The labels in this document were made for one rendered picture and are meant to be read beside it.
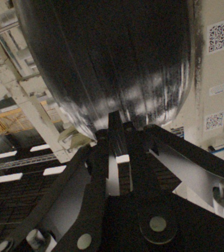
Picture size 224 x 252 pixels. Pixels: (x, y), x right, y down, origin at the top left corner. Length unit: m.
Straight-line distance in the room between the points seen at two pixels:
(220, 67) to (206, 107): 0.14
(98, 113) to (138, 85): 0.09
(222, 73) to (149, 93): 0.35
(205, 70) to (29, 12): 0.47
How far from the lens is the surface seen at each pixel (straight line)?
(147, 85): 0.29
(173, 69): 0.30
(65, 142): 1.12
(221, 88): 0.63
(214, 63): 0.58
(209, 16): 0.54
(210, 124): 0.69
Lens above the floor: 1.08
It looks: 34 degrees up
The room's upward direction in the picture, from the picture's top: 159 degrees clockwise
